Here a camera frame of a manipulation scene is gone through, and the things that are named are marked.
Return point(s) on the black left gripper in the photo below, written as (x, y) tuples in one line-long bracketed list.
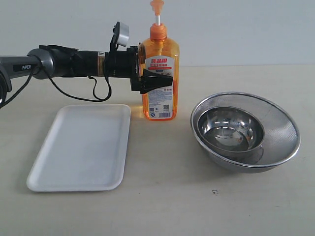
[(125, 64)]

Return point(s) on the orange pump soap bottle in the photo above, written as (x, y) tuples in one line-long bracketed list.
[(158, 58)]

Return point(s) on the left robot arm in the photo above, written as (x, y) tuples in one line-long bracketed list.
[(50, 61)]

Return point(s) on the small stainless steel bowl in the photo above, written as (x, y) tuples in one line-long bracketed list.
[(232, 133)]

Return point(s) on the white rectangular foam tray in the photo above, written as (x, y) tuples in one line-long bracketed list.
[(84, 150)]

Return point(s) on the steel mesh colander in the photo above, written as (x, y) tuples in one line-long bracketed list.
[(282, 138)]

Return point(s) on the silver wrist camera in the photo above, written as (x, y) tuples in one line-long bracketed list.
[(121, 34)]

